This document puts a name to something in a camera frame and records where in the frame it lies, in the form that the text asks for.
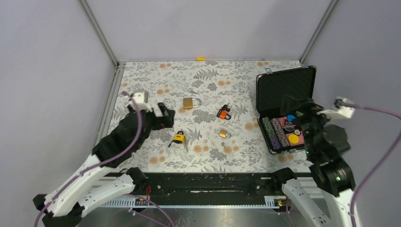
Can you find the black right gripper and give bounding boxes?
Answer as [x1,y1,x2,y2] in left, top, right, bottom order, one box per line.
[280,93,339,157]

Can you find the yellow black padlock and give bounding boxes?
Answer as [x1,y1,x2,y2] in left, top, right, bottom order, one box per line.
[168,131,188,151]

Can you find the orange padlock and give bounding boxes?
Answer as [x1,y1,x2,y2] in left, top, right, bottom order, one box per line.
[217,109,231,120]

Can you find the small brass padlock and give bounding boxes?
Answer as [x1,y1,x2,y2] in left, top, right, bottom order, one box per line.
[219,129,232,139]

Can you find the black keys bunch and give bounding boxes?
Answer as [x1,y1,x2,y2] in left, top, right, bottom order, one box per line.
[221,104,231,112]

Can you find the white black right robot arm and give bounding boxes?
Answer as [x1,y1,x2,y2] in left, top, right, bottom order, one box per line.
[268,95,360,227]

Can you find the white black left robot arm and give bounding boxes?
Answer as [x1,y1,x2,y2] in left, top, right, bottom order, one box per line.
[33,102,175,227]

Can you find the blue poker chip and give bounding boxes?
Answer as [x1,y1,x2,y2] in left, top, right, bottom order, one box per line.
[286,114,296,123]

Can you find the black poker chip case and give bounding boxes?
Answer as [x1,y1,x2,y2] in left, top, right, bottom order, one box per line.
[256,66,316,155]

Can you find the yellow poker chip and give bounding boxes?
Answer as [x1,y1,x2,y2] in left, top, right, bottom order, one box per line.
[288,134,300,146]

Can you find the floral patterned mat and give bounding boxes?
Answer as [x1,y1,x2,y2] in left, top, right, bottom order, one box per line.
[117,61,310,173]

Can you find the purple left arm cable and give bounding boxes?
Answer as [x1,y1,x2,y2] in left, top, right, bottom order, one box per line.
[34,91,176,227]

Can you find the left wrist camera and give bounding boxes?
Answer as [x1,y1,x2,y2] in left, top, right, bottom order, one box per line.
[122,89,151,112]

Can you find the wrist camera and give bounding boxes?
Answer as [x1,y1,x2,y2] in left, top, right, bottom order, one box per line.
[317,96,355,120]
[122,89,151,112]

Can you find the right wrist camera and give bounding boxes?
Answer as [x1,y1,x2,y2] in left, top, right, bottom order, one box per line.
[317,96,355,120]

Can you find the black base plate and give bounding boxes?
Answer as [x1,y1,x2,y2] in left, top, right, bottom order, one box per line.
[131,173,287,200]

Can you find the white slotted cable duct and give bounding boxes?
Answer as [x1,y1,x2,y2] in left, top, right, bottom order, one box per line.
[100,196,286,209]

